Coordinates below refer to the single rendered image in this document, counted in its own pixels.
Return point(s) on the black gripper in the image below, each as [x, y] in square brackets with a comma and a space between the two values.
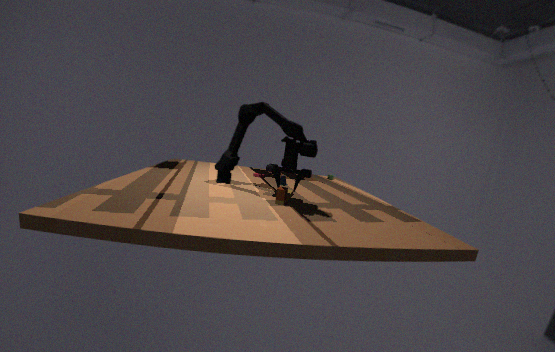
[289, 165]

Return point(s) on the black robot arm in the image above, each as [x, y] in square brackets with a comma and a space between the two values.
[247, 114]

